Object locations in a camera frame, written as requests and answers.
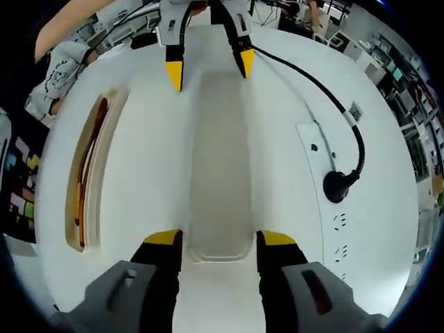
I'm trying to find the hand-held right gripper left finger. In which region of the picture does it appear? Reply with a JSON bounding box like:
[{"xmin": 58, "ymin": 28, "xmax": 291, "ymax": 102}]
[{"xmin": 51, "ymin": 228, "xmax": 184, "ymax": 333}]

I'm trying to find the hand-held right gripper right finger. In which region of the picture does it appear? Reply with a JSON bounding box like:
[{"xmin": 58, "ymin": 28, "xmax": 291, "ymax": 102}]
[{"xmin": 256, "ymin": 229, "xmax": 389, "ymax": 333}]

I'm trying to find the dark red wooden spoon utensil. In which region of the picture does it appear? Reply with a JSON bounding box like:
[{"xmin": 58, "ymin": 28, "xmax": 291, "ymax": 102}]
[{"xmin": 72, "ymin": 98, "xmax": 111, "ymax": 244}]

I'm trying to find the beige cutlery case base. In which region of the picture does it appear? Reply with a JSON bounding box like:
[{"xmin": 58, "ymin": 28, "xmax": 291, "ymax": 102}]
[{"xmin": 65, "ymin": 85, "xmax": 130, "ymax": 254}]

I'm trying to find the white chair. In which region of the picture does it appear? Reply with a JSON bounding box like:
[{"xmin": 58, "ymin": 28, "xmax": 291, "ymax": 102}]
[{"xmin": 314, "ymin": 27, "xmax": 348, "ymax": 48}]

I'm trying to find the white table socket panel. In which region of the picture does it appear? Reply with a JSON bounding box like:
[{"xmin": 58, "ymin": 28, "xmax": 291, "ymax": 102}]
[{"xmin": 296, "ymin": 121, "xmax": 350, "ymax": 282}]

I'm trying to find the colourful patterned floor mat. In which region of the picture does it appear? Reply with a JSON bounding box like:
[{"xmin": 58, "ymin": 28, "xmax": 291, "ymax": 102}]
[{"xmin": 0, "ymin": 137, "xmax": 44, "ymax": 242}]

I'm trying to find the shelving with white bins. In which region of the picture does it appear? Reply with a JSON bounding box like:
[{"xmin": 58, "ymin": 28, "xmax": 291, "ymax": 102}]
[{"xmin": 360, "ymin": 31, "xmax": 444, "ymax": 181}]

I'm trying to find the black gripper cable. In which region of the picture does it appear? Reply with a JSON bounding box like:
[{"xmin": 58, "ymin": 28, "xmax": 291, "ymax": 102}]
[{"xmin": 74, "ymin": 5, "xmax": 160, "ymax": 76}]

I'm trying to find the black power cable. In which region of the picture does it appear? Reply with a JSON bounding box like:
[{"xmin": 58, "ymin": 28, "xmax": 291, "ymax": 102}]
[{"xmin": 252, "ymin": 47, "xmax": 366, "ymax": 205}]

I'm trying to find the cable label tag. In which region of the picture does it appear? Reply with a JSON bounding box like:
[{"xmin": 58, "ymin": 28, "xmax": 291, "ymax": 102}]
[{"xmin": 348, "ymin": 101, "xmax": 364, "ymax": 121}]

